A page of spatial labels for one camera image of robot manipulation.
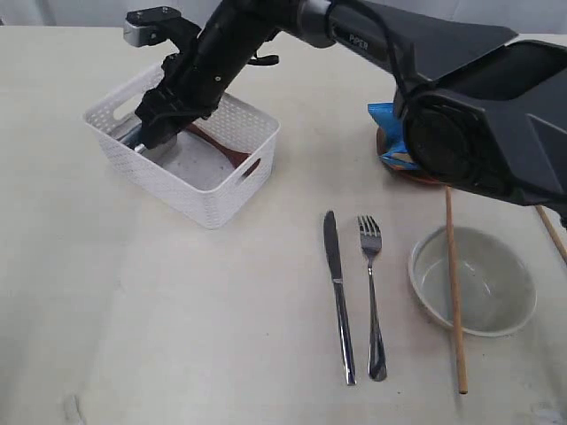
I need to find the shiny steel cup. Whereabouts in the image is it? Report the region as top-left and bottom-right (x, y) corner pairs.
(118, 124), (177, 155)

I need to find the brown wooden chopstick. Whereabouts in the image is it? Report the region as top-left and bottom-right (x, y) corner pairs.
(445, 186), (469, 395)
(535, 205), (567, 263)

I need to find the white perforated plastic basket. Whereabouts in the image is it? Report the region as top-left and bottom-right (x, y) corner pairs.
(83, 64), (280, 229)

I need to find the brown round plate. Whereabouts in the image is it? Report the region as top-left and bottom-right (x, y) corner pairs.
(376, 127), (441, 186)

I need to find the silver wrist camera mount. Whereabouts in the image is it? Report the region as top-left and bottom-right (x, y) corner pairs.
(123, 6), (201, 51)

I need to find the blue chip bag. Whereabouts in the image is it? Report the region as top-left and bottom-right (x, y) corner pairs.
(368, 103), (419, 171)

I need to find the silver table knife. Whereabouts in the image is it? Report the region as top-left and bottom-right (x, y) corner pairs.
(323, 211), (356, 386)

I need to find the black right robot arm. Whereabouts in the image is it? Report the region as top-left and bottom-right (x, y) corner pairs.
(124, 1), (566, 217)

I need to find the brown wooden spoon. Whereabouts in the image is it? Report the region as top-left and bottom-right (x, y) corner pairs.
(183, 124), (252, 174)

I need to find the silver fork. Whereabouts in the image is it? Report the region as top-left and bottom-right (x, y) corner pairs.
(357, 215), (387, 382)

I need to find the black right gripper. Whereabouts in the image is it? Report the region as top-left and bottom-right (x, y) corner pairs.
(135, 1), (276, 140)

